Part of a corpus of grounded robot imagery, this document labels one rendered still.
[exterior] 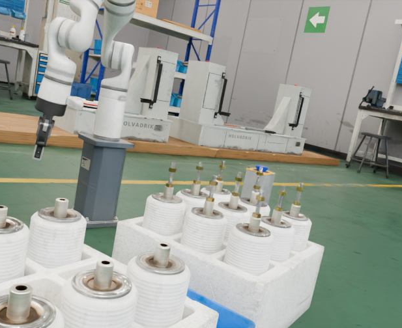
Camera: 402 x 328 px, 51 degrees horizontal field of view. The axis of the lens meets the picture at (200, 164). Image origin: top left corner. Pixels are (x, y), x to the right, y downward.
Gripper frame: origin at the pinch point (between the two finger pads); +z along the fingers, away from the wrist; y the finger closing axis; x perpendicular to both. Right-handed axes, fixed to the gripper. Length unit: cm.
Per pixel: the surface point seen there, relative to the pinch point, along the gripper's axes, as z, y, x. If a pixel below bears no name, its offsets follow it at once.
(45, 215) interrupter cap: -0.5, 42.1, 3.5
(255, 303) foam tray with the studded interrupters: 5, 51, 45
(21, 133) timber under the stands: 36, -164, -11
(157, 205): -1.0, 25.0, 27.8
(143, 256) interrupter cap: -4, 57, 18
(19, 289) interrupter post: -5, 73, 1
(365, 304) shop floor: 14, 26, 99
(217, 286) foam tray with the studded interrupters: 6, 44, 39
